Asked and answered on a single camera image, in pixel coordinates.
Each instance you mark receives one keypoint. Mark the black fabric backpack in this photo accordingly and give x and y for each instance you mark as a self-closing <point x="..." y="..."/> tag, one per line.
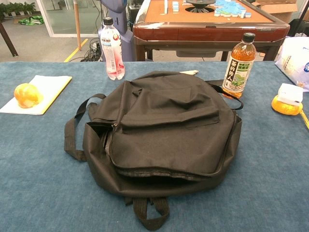
<point x="169" y="133"/>

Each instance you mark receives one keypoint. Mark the green plastic wrapper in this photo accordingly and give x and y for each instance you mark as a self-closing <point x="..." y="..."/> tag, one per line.
<point x="31" y="20"/>

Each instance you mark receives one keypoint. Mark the blue machine stand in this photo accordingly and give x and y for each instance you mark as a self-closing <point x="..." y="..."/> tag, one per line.
<point x="126" y="46"/>

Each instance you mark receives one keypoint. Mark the pink drink bottle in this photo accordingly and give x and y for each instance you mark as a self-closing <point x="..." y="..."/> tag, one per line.
<point x="112" y="53"/>

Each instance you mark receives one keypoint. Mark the brown mahjong table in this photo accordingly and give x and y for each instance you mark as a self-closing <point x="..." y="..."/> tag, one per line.
<point x="205" y="31"/>

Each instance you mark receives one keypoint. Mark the brown tea bottle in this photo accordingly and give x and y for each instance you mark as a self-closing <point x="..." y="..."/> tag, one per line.
<point x="239" y="62"/>

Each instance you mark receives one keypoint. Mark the white yellow-edged notepad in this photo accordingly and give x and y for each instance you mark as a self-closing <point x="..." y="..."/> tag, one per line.
<point x="54" y="84"/>

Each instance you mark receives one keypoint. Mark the wooden pole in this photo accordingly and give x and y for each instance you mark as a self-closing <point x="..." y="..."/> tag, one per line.
<point x="77" y="24"/>

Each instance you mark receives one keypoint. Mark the black mahjong table dome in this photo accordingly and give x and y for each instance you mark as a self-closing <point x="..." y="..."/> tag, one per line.
<point x="200" y="4"/>

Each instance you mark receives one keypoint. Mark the orange round fruit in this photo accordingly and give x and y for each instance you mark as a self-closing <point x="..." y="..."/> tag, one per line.
<point x="26" y="95"/>

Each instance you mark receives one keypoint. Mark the blue mahjong tile pile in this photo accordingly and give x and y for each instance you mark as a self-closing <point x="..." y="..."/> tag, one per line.
<point x="229" y="8"/>

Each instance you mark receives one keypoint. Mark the small white box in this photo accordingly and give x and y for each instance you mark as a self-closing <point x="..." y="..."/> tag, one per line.
<point x="290" y="93"/>

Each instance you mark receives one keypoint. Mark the white tissue pack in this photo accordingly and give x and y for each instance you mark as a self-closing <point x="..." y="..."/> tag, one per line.
<point x="295" y="60"/>

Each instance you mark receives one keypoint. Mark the cardboard box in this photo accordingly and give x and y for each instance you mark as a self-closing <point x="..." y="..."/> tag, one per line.
<point x="277" y="9"/>

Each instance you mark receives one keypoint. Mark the dark table leg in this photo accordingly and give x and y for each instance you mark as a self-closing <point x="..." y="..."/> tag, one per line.
<point x="8" y="39"/>

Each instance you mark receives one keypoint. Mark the potted green plants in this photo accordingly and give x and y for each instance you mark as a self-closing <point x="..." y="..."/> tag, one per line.
<point x="17" y="8"/>

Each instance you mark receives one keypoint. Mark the black tripod stand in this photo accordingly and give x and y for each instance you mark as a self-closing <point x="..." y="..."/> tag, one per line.
<point x="303" y="14"/>

